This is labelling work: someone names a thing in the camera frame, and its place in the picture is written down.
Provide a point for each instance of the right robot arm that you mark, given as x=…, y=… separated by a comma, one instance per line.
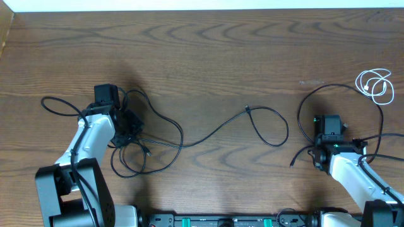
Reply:
x=345, y=161

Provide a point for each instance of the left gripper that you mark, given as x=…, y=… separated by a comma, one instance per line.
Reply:
x=138, y=127

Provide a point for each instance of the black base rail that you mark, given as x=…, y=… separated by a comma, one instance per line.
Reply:
x=287, y=218

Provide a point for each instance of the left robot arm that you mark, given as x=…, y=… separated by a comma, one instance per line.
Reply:
x=73, y=191

